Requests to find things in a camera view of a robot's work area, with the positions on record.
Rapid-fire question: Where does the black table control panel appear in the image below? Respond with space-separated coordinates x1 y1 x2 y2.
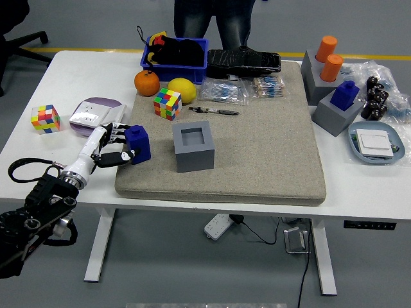
343 220 397 230

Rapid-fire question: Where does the pastel rubik's cube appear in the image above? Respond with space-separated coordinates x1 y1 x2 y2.
31 104 61 135

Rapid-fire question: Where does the orange cylinder seal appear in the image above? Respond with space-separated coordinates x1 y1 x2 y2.
315 35 338 64
320 54 344 83

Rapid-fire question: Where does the yellow red tool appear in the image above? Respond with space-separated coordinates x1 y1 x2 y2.
146 31 168 64

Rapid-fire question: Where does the grey-brown fabric mat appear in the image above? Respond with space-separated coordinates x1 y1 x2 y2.
114 60 327 207

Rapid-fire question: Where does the blue plastic bin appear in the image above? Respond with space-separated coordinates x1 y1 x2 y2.
140 36 209 85

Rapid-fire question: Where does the person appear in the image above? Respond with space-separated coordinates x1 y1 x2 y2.
173 0 257 52

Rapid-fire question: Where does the bag of tan resistors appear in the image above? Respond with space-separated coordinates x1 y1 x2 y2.
249 76 286 99

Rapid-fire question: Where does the black silver pen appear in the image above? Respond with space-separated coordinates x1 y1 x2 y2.
188 106 240 116

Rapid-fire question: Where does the white power strip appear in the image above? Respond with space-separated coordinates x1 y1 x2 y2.
204 213 234 241

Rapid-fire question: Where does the white switch panel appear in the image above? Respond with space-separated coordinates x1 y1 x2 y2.
355 128 394 158
99 104 128 126

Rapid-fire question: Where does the yellow lemon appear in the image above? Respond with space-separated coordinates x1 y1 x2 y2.
167 77 197 104

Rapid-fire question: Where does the black office chair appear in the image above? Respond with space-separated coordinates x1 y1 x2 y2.
0 0 52 97

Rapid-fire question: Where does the black floor cable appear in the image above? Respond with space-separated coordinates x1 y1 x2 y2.
297 218 314 305

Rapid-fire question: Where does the orange fruit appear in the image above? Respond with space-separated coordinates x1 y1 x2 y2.
134 69 161 97

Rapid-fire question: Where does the blue seal stamp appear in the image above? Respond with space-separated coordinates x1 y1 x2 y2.
124 125 152 166
330 80 360 112

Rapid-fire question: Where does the white table leg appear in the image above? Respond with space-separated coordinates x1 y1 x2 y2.
83 207 116 283
310 226 338 296

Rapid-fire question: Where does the purple plate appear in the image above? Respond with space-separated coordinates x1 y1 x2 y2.
69 97 126 139

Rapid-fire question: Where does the silver metal bracket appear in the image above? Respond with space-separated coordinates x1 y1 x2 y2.
282 226 311 255

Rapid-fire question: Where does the bag of blue resistors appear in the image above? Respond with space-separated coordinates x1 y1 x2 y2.
198 78 250 106

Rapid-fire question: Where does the black wrapped keyboard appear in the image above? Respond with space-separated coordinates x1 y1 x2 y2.
206 44 283 80

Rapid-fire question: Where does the blue-grey tray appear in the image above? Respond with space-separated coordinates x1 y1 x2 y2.
348 121 406 166

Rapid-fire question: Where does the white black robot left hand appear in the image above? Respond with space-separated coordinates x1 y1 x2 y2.
66 122 137 180

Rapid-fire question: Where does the black plug with cord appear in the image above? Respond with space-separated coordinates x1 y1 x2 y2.
230 214 281 245

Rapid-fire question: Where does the grey square seal holder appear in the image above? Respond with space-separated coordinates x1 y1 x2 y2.
300 49 325 87
310 64 343 106
171 121 216 174
311 90 365 138

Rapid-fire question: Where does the white wall socket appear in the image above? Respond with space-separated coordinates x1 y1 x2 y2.
69 101 110 128

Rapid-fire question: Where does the bright rubik's cube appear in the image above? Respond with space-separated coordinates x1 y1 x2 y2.
153 87 182 121

